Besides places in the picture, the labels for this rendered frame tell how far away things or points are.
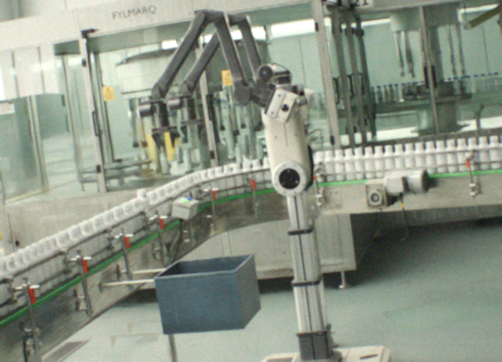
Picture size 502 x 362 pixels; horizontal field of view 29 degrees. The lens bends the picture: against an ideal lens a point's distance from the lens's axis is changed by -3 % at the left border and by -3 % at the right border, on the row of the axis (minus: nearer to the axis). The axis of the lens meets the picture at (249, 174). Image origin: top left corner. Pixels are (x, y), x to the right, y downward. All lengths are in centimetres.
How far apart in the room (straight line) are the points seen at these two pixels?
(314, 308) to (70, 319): 145
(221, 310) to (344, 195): 200
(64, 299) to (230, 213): 213
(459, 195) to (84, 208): 351
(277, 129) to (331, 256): 304
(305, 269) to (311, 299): 14
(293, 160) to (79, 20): 359
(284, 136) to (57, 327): 153
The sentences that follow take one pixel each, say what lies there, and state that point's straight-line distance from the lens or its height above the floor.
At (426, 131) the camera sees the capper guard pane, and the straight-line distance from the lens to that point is 911.
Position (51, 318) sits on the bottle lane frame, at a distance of 339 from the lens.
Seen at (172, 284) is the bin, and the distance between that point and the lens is 367.
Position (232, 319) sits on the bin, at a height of 77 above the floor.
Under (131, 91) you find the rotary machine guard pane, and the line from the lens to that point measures 761.
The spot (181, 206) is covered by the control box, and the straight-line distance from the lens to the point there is 451.
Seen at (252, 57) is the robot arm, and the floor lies 172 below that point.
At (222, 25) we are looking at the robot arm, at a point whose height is 186.
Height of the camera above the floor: 161
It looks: 5 degrees down
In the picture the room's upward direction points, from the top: 8 degrees counter-clockwise
